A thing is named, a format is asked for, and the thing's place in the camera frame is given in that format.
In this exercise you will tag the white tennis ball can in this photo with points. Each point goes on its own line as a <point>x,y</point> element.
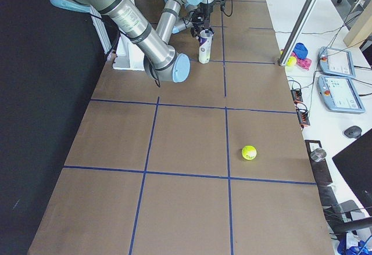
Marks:
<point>205,38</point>

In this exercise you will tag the spare tennis ball on desk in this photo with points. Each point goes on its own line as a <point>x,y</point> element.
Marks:
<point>292,61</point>

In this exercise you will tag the Wilson tennis ball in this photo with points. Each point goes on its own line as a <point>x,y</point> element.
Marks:
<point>249,152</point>

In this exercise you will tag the blue cloth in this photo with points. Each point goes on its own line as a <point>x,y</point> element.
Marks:
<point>300,51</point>

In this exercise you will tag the pink cloth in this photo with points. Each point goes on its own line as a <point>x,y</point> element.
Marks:
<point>303,63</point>

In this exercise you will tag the black power strip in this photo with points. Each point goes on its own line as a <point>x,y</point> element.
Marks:
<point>297,95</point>
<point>303,117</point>

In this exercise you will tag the far teach pendant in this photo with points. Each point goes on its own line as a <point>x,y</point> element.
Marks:
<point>336,62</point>

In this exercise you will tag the teach pendant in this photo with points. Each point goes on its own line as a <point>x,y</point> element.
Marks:
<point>339,94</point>
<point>336,62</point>

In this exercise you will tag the near teach pendant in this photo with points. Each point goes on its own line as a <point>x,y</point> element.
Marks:
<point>339,94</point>

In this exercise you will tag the small metal cup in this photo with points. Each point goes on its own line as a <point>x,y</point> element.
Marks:
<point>318,155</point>

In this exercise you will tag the black computer mouse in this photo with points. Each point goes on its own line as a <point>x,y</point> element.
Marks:
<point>354,132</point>

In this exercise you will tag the black computer monitor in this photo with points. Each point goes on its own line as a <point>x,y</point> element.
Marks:
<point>354,164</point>

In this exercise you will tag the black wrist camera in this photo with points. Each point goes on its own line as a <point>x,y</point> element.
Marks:
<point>221,3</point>

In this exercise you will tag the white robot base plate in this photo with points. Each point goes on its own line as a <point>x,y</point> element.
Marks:
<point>128,56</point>

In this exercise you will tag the aluminium frame post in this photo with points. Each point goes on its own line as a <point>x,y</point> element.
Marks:
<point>296,31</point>

